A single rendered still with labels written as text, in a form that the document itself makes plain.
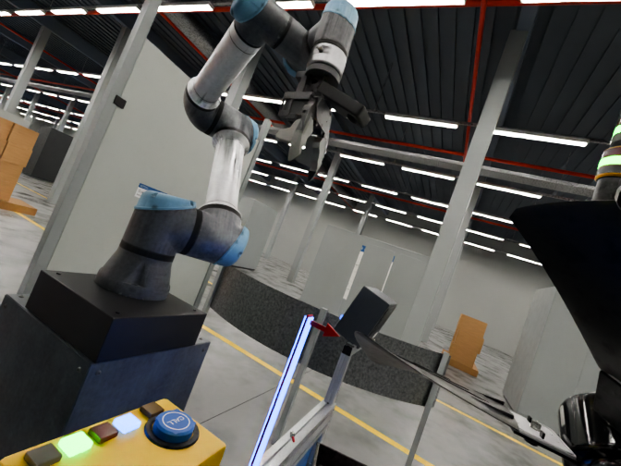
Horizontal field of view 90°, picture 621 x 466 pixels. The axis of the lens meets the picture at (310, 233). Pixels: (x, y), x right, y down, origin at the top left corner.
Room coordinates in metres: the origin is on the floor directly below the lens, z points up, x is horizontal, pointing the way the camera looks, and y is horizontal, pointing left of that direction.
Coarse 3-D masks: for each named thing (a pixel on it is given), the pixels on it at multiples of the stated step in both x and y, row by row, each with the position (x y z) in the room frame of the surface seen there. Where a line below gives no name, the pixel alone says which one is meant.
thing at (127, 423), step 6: (126, 414) 0.33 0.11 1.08; (114, 420) 0.31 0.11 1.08; (120, 420) 0.32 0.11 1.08; (126, 420) 0.32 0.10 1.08; (132, 420) 0.32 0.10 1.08; (138, 420) 0.32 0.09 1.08; (120, 426) 0.31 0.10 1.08; (126, 426) 0.31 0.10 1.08; (132, 426) 0.31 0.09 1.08; (138, 426) 0.32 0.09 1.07; (126, 432) 0.31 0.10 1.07
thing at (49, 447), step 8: (40, 448) 0.26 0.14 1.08; (48, 448) 0.26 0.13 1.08; (56, 448) 0.26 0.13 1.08; (24, 456) 0.25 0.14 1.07; (32, 456) 0.25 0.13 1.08; (40, 456) 0.25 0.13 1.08; (48, 456) 0.25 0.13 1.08; (56, 456) 0.25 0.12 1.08; (32, 464) 0.24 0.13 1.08; (40, 464) 0.24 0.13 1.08; (48, 464) 0.25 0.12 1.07
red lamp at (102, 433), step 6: (96, 426) 0.30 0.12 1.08; (102, 426) 0.30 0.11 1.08; (108, 426) 0.30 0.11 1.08; (90, 432) 0.29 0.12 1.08; (96, 432) 0.29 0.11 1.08; (102, 432) 0.29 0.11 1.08; (108, 432) 0.30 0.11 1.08; (114, 432) 0.30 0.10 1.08; (96, 438) 0.29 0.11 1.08; (102, 438) 0.29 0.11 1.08; (108, 438) 0.29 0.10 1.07
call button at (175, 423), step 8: (160, 416) 0.33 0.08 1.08; (168, 416) 0.34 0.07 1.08; (176, 416) 0.34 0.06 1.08; (184, 416) 0.35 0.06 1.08; (160, 424) 0.32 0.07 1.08; (168, 424) 0.33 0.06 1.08; (176, 424) 0.33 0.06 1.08; (184, 424) 0.34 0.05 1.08; (192, 424) 0.34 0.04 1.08; (160, 432) 0.32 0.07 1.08; (168, 432) 0.32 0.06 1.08; (176, 432) 0.32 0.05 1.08; (184, 432) 0.33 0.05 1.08; (192, 432) 0.34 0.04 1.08; (168, 440) 0.32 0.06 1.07; (176, 440) 0.32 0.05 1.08; (184, 440) 0.33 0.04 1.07
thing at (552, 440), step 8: (520, 416) 0.45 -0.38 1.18; (520, 424) 0.41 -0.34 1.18; (528, 424) 0.43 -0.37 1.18; (520, 432) 0.39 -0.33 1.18; (528, 432) 0.39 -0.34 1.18; (536, 432) 0.41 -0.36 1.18; (544, 432) 0.42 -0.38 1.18; (552, 432) 0.44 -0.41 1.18; (536, 440) 0.38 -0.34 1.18; (544, 440) 0.38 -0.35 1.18; (552, 440) 0.40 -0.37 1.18; (560, 440) 0.41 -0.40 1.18; (560, 448) 0.37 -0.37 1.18; (568, 448) 0.39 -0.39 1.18; (568, 456) 0.37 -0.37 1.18
